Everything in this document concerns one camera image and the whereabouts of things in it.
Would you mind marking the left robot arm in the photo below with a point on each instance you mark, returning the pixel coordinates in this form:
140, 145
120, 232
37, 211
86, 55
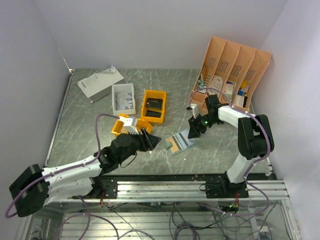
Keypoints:
37, 187

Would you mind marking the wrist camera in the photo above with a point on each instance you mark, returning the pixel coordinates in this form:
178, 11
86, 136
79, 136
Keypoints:
195, 111
129, 125

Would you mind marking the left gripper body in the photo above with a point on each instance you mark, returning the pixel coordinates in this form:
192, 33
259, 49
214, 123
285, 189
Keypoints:
140, 143

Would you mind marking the grey white booklet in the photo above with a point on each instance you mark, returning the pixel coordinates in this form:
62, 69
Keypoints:
99, 85

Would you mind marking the yellow bin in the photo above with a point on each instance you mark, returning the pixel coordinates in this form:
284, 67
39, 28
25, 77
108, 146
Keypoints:
154, 94
141, 124

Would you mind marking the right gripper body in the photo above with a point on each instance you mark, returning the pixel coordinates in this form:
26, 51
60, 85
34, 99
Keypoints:
202, 122

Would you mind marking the white bin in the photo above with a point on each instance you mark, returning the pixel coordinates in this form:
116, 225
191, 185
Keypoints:
128, 87

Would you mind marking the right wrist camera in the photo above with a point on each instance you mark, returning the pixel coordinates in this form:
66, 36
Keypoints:
195, 111

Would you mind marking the black cards stack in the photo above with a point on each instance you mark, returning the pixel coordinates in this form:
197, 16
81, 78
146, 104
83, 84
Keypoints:
154, 107

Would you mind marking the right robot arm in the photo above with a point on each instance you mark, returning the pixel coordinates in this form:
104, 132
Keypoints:
254, 139

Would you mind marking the blue white box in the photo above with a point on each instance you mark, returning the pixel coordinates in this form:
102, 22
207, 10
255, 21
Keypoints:
241, 96

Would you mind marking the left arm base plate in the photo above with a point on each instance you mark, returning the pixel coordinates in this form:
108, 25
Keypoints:
105, 188

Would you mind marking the red white box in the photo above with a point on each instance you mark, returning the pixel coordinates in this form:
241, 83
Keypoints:
228, 89

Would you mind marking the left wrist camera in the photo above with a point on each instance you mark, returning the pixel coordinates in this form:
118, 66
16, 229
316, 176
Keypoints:
129, 125

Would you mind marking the silver VIP cards stack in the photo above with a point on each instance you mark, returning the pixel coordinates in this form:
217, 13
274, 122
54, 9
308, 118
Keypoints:
124, 101

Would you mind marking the orange file organizer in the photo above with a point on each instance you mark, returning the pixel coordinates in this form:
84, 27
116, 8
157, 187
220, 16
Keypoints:
234, 62

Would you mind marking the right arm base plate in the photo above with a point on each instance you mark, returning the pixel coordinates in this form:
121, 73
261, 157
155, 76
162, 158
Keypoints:
218, 186

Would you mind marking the aluminium rail frame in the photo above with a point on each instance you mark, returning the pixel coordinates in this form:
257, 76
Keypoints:
167, 207

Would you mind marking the gold card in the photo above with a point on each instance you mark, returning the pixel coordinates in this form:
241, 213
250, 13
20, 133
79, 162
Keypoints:
173, 144

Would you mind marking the white oval paint palette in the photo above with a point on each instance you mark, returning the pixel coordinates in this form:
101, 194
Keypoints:
216, 83

